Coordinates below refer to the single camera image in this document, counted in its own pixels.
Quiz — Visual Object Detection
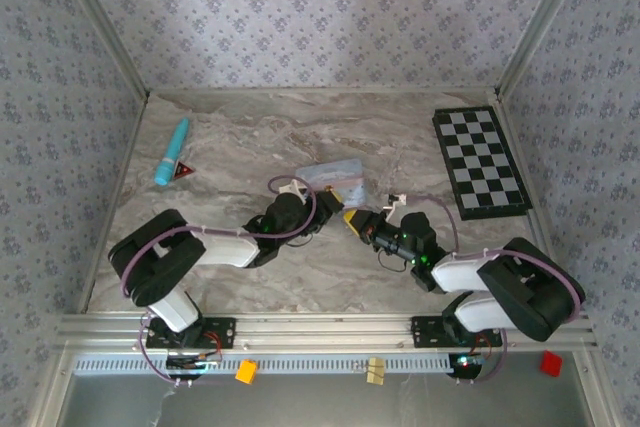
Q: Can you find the black and grey chessboard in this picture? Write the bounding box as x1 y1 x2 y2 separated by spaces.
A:
432 105 534 222

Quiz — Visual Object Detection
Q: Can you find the turquoise pen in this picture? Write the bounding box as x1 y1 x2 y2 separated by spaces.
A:
153 117 191 186

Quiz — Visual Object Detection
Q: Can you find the small controller circuit board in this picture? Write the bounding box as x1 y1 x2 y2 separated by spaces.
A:
449 352 485 379
166 354 224 381

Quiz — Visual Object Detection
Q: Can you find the yellow toy block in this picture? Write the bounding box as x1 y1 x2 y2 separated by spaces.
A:
235 358 261 386

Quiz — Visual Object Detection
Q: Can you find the red toy block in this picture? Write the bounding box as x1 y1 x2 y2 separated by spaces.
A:
538 350 564 377

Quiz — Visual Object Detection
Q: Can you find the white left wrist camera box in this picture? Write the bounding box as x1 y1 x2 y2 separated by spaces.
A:
277 179 308 199

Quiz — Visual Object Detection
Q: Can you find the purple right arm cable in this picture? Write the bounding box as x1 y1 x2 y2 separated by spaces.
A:
407 194 586 386

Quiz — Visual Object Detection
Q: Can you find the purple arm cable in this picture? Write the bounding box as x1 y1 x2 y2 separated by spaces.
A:
407 194 586 386
121 174 321 389

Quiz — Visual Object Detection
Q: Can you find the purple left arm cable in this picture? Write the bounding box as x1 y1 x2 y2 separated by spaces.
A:
121 174 321 389

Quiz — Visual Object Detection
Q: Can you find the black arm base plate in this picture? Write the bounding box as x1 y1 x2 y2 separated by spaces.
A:
146 316 237 351
410 315 504 350

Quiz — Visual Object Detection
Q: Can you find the aluminium mounting rail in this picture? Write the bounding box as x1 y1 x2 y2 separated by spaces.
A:
54 314 599 351

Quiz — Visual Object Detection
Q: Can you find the grey slotted cable duct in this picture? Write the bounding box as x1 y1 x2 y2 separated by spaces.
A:
72 352 454 376

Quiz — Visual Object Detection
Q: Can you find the aluminium frame post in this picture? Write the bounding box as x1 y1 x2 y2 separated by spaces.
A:
494 0 596 101
49 0 152 101

